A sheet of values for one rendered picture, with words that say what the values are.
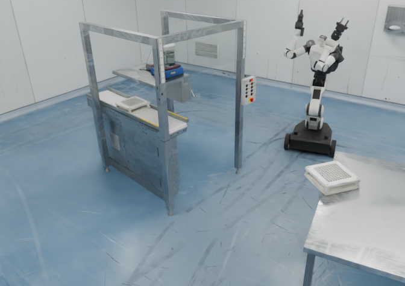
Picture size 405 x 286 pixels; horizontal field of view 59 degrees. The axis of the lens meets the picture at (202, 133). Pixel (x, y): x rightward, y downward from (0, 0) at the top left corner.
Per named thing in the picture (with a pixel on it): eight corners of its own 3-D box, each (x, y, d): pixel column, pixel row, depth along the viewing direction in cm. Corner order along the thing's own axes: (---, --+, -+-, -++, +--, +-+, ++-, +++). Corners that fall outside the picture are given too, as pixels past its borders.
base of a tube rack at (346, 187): (358, 188, 227) (359, 185, 226) (325, 195, 221) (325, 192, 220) (335, 168, 248) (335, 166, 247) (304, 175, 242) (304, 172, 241)
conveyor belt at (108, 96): (187, 128, 323) (187, 123, 321) (166, 137, 308) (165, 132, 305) (106, 93, 410) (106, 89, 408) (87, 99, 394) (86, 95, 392)
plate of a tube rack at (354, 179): (360, 181, 225) (361, 178, 224) (326, 189, 219) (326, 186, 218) (336, 162, 246) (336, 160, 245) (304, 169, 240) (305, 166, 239)
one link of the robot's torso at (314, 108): (305, 116, 417) (311, 82, 433) (320, 118, 411) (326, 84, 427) (305, 110, 404) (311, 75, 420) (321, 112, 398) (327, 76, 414)
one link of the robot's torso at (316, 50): (323, 67, 438) (327, 37, 422) (343, 75, 409) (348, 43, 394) (303, 70, 428) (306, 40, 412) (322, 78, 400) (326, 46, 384)
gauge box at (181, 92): (191, 100, 314) (190, 78, 305) (182, 103, 307) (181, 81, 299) (175, 94, 328) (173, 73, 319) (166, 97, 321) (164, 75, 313)
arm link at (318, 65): (320, 49, 372) (311, 66, 375) (329, 52, 365) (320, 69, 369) (324, 52, 380) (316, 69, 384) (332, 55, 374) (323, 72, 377)
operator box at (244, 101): (255, 101, 363) (256, 76, 351) (244, 105, 352) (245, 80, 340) (251, 99, 366) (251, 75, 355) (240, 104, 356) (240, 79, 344)
